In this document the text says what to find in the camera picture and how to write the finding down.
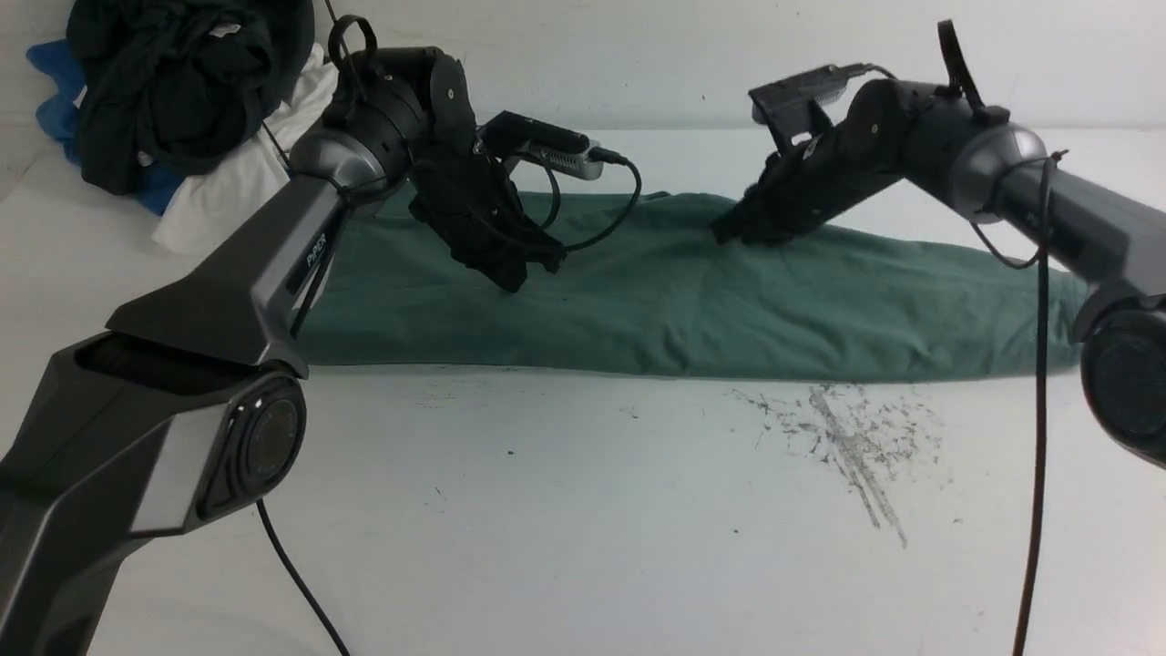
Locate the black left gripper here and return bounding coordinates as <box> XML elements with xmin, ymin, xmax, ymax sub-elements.
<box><xmin>408</xmin><ymin>150</ymin><xmax>567</xmax><ymax>292</ymax></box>

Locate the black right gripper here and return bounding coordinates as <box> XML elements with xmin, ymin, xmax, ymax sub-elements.
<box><xmin>711</xmin><ymin>137</ymin><xmax>875</xmax><ymax>248</ymax></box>

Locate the green long-sleeve top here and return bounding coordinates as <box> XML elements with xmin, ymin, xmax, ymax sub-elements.
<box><xmin>298</xmin><ymin>190</ymin><xmax>1038</xmax><ymax>385</ymax></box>

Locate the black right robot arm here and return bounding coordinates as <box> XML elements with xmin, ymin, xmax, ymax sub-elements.
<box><xmin>711</xmin><ymin>64</ymin><xmax>1165</xmax><ymax>466</ymax></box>

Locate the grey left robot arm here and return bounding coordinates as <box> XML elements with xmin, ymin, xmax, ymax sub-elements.
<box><xmin>3</xmin><ymin>45</ymin><xmax>511</xmax><ymax>655</ymax></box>

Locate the black crumpled garment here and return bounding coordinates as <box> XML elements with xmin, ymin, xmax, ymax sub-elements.
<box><xmin>66</xmin><ymin>1</ymin><xmax>315</xmax><ymax>196</ymax></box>

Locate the blue crumpled garment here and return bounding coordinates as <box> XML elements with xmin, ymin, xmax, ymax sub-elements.
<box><xmin>26</xmin><ymin>38</ymin><xmax>184</xmax><ymax>216</ymax></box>

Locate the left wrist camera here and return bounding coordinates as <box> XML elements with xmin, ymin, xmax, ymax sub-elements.
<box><xmin>477</xmin><ymin>111</ymin><xmax>604</xmax><ymax>181</ymax></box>

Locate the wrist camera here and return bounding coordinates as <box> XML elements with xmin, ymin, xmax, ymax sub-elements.
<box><xmin>477</xmin><ymin>111</ymin><xmax>604</xmax><ymax>181</ymax></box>
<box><xmin>747</xmin><ymin>63</ymin><xmax>872</xmax><ymax>155</ymax></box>

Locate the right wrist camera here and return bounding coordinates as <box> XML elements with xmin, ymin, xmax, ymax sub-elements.
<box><xmin>747</xmin><ymin>63</ymin><xmax>872</xmax><ymax>155</ymax></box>

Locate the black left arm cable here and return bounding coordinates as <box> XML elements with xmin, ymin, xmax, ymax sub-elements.
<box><xmin>255</xmin><ymin>0</ymin><xmax>642</xmax><ymax>656</ymax></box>

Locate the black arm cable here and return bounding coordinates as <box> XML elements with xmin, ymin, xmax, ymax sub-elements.
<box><xmin>843</xmin><ymin>20</ymin><xmax>1072</xmax><ymax>656</ymax></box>
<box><xmin>255</xmin><ymin>0</ymin><xmax>642</xmax><ymax>656</ymax></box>

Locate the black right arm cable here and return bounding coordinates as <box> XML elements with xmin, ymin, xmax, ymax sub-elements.
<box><xmin>843</xmin><ymin>20</ymin><xmax>1072</xmax><ymax>656</ymax></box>

